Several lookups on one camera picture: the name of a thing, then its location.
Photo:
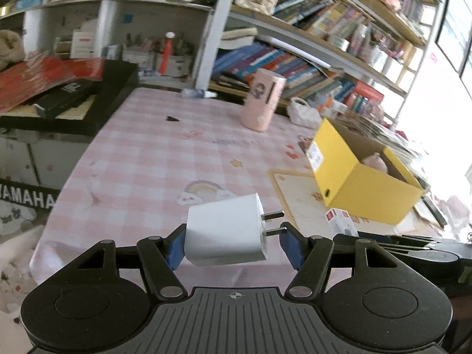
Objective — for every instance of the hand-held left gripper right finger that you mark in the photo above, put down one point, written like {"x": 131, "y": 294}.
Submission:
{"x": 291, "y": 245}

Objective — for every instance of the small black triangular piece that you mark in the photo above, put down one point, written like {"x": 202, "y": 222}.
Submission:
{"x": 172, "y": 119}

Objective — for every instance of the red envelope pack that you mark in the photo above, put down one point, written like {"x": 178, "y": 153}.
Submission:
{"x": 86, "y": 68}

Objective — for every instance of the row of shelved books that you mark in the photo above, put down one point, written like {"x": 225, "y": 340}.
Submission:
{"x": 324, "y": 11}

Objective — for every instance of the pink cylindrical humidifier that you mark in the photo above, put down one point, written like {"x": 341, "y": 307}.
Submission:
{"x": 260, "y": 103}

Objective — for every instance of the red bottle white cap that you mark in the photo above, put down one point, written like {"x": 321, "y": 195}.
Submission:
{"x": 166, "y": 57}

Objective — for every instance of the red boxed book set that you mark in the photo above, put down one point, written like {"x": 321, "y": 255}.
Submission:
{"x": 367, "y": 94}

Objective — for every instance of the white charger plug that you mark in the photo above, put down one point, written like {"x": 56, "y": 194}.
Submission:
{"x": 221, "y": 228}

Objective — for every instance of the yellow cardboard box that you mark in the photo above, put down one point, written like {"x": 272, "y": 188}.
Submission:
{"x": 368, "y": 195}

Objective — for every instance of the framed picture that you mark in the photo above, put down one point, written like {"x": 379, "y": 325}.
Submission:
{"x": 467, "y": 77}
{"x": 451, "y": 25}

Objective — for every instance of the pink and blue bottle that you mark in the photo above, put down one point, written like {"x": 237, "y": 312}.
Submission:
{"x": 359, "y": 40}

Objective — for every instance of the white box red label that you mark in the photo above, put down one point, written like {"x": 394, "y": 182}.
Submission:
{"x": 82, "y": 46}

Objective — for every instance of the white pen holder with pens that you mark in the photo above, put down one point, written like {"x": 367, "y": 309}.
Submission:
{"x": 140, "y": 57}

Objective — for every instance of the white bookshelf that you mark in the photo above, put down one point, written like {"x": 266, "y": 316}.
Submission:
{"x": 215, "y": 33}

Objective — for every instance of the black digital piano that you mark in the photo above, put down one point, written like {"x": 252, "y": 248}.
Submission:
{"x": 114, "y": 92}

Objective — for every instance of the small white red box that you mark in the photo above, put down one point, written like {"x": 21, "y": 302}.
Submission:
{"x": 341, "y": 221}

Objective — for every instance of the small spray bottle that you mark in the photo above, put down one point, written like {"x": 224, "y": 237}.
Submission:
{"x": 195, "y": 93}

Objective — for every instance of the row of leaning books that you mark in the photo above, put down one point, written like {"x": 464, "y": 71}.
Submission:
{"x": 287, "y": 70}

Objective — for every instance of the stack of papers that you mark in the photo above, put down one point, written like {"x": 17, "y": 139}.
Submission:
{"x": 402, "y": 142}

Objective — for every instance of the white quilted purse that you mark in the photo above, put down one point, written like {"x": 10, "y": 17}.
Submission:
{"x": 304, "y": 112}

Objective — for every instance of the red plastic bag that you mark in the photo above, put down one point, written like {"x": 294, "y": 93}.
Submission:
{"x": 25, "y": 81}

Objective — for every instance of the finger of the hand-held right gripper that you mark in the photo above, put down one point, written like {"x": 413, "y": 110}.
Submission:
{"x": 405, "y": 249}

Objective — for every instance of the stack of beige books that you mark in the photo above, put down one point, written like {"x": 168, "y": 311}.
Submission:
{"x": 238, "y": 38}

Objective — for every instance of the pink paw plush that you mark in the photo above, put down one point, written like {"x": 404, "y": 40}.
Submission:
{"x": 374, "y": 162}

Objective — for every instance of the orange and blue box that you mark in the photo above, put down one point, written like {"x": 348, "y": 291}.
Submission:
{"x": 329, "y": 111}
{"x": 337, "y": 104}

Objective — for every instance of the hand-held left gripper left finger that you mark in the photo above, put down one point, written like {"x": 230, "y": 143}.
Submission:
{"x": 175, "y": 247}

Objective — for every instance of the white patterned cloth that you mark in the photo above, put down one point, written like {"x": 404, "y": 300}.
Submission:
{"x": 18, "y": 265}

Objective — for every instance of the white round jar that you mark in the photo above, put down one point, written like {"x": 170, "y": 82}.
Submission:
{"x": 339, "y": 42}

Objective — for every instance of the beige fuzzy cloth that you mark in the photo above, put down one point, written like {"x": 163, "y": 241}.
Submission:
{"x": 9, "y": 48}

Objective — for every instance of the long black box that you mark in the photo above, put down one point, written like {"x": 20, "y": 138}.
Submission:
{"x": 66, "y": 97}

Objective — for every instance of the blue tissue pack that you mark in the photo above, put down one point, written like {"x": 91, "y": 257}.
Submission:
{"x": 31, "y": 2}

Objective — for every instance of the white pen cup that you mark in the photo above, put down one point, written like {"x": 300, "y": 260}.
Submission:
{"x": 392, "y": 69}

